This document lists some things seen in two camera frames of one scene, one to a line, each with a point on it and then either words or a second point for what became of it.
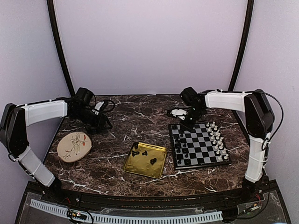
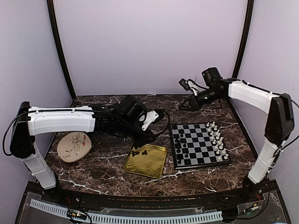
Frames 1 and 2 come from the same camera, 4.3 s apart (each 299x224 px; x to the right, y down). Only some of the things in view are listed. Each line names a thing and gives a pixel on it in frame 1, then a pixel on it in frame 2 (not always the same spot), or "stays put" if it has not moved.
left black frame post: (51, 9) stays put
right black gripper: (188, 126) -> (195, 105)
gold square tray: (145, 159) stays put
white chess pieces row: (216, 137) stays put
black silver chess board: (204, 146) stays put
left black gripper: (100, 123) -> (143, 141)
